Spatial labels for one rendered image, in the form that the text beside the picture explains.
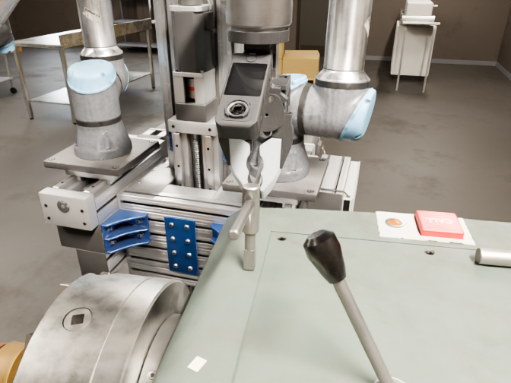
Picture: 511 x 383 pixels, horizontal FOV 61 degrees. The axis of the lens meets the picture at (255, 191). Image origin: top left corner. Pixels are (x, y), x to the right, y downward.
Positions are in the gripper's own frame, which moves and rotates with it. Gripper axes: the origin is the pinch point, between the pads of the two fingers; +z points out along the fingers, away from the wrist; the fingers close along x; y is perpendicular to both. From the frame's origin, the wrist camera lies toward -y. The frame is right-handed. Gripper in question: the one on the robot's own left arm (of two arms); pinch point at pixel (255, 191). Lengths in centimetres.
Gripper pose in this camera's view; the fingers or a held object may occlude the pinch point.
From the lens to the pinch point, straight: 57.4
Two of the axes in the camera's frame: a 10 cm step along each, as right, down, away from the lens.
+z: 0.0, 8.9, 4.5
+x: -9.9, -0.8, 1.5
